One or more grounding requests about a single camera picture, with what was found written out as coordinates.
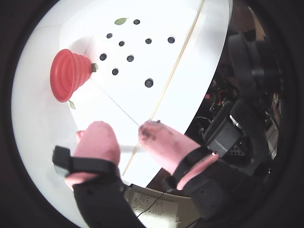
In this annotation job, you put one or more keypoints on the pink-sleeved gripper finger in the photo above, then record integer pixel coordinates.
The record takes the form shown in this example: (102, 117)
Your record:
(171, 147)
(95, 142)

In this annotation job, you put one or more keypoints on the large dark blueberry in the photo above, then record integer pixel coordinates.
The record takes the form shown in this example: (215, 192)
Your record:
(115, 71)
(149, 82)
(103, 56)

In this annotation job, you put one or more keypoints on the small dark blueberry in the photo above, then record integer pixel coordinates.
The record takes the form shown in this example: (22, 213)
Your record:
(121, 43)
(171, 40)
(109, 35)
(148, 41)

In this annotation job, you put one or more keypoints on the red collapsible silicone cup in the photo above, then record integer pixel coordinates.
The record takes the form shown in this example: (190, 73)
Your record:
(69, 71)

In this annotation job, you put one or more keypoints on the small green leaf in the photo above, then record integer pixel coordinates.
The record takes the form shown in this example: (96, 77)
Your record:
(72, 104)

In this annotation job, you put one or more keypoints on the white dotted calibration sheet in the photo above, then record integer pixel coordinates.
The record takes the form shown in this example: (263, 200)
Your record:
(164, 211)

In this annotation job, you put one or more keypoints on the white sheet mat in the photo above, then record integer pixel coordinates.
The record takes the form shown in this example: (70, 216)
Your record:
(137, 71)

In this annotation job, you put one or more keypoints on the medium dark blueberry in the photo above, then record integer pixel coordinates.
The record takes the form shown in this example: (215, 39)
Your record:
(130, 58)

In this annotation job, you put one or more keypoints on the flat pointed green leaf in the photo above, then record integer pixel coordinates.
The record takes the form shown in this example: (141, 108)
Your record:
(121, 21)

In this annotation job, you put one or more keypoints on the small blueberry with stem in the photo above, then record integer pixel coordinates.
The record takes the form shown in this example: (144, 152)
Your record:
(136, 21)

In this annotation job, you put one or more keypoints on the black camera lens module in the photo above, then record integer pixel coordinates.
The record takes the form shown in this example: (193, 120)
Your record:
(256, 69)

